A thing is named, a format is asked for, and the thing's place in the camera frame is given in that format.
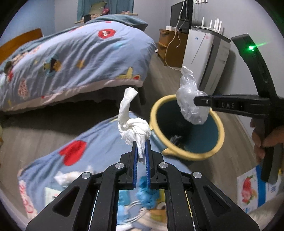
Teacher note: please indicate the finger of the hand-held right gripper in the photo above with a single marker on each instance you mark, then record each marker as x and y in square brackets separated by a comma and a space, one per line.
[203, 101]

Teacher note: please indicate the white router with antennas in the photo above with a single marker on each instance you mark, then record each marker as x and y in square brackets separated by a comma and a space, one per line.
[213, 27]

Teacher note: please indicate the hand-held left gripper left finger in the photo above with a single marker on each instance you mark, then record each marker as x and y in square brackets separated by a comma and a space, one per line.
[134, 168]

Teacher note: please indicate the wooden headboard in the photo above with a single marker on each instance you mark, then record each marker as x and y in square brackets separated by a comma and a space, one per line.
[20, 42]

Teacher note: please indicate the white air purifier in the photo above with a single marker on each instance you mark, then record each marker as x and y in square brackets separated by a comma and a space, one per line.
[204, 55]

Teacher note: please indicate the person's right hand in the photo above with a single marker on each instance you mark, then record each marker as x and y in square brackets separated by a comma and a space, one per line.
[274, 138]

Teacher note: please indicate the white tissue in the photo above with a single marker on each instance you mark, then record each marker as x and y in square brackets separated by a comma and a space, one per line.
[67, 177]
[137, 128]

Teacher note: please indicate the blue cartoon print blanket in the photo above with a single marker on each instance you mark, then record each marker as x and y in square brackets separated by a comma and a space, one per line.
[95, 151]

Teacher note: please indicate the clear plastic bag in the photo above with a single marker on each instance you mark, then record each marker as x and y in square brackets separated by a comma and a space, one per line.
[188, 97]

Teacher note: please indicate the blue printed duvet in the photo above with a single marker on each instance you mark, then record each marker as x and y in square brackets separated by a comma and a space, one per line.
[77, 55]

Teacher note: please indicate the printed box with blue edge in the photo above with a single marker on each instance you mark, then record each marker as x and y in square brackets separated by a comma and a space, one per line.
[250, 188]

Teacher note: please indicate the blue bin with yellow rim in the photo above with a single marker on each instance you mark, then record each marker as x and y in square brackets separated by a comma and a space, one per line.
[199, 135]

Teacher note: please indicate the black television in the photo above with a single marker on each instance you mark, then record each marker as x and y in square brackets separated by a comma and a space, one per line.
[180, 13]

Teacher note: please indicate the grey-blue folded blanket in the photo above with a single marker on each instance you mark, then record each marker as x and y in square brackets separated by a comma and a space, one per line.
[124, 21]

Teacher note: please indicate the teal curtain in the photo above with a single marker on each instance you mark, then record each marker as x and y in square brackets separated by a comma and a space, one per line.
[111, 6]

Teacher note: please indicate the small white box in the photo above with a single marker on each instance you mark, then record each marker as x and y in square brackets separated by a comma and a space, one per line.
[171, 28]

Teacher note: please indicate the wooden cabinet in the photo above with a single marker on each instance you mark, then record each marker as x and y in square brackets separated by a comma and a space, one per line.
[172, 47]

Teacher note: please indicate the dark grey bed skirt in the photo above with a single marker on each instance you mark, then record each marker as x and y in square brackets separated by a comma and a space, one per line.
[99, 97]

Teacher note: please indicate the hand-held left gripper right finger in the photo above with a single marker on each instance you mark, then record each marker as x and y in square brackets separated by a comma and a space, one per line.
[148, 168]

